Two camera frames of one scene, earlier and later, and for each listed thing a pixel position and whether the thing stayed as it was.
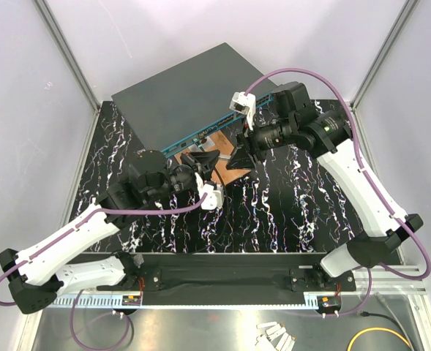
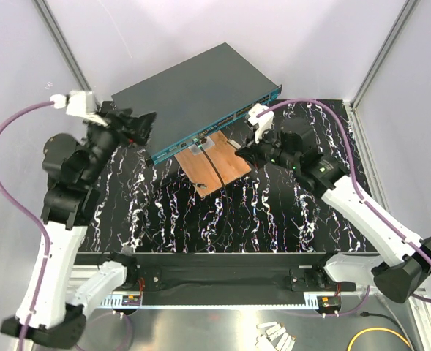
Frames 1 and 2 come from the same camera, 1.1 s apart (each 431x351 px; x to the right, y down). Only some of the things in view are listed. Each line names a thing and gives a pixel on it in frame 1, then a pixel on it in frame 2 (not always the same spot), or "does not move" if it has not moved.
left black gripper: [197, 166] -> [138, 129]
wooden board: [218, 142] does not move
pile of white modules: [273, 337] does not move
